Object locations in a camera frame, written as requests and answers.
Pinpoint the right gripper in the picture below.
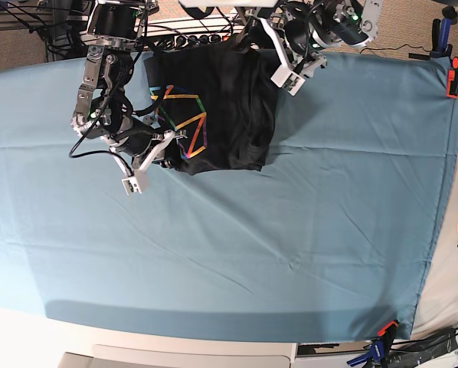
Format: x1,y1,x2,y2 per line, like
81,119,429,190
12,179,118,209
108,128,187,177

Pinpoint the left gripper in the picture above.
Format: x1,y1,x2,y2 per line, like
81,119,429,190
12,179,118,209
257,15,328,77

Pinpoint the black T-shirt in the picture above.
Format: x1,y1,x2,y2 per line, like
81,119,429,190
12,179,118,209
144,37,279,176

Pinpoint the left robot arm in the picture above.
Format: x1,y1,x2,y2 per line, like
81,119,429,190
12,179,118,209
255,0,383,79

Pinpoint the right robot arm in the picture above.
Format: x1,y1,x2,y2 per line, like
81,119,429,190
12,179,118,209
70,1,186,192

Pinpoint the white power strip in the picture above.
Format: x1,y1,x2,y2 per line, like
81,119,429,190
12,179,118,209
145,22,244,51

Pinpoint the blue clamp top right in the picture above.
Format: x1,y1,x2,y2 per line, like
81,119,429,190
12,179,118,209
429,6,456,58

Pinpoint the orange black clamp top right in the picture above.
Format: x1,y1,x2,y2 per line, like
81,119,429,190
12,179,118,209
446,57,458,98

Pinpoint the blue table cloth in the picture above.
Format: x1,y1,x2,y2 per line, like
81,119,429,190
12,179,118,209
0,53,458,343

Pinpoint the orange blue clamp bottom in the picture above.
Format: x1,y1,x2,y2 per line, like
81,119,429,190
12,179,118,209
347,320,399,367

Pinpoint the black plastic bag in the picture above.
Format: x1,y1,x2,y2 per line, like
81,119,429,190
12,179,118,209
385,327,458,367

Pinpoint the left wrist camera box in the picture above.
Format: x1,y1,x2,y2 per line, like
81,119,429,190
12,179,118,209
271,64,306,96

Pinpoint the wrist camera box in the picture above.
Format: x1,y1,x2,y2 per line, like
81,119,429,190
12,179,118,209
122,173,149,196
271,64,306,96

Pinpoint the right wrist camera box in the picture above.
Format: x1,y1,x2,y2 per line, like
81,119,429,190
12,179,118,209
122,173,149,196

